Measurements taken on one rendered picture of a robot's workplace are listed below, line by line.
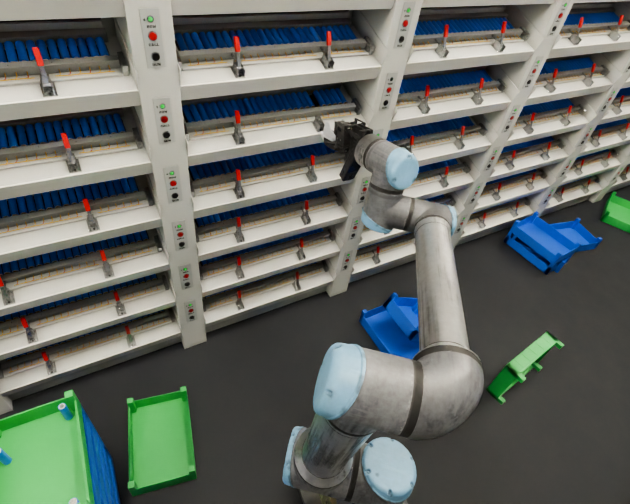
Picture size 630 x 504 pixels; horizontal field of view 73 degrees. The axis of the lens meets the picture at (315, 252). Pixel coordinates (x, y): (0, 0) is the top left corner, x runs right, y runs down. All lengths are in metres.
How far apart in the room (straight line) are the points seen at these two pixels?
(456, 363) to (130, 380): 1.38
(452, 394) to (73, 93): 0.97
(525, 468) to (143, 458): 1.37
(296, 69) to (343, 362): 0.86
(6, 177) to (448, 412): 1.07
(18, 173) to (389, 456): 1.16
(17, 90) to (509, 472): 1.88
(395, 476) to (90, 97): 1.16
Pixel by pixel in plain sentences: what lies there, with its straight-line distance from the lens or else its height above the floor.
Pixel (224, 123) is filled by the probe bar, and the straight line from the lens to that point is 1.30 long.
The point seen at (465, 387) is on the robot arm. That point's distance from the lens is 0.70.
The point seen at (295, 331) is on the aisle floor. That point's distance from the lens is 1.91.
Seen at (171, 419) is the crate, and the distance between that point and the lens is 1.73.
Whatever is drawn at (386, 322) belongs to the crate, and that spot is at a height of 0.00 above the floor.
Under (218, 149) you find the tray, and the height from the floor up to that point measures 0.90.
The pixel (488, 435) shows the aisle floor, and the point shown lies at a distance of 1.91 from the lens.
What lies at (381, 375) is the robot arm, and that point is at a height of 1.02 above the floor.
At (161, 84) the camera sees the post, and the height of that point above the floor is 1.10.
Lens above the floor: 1.56
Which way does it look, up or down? 44 degrees down
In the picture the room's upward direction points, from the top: 9 degrees clockwise
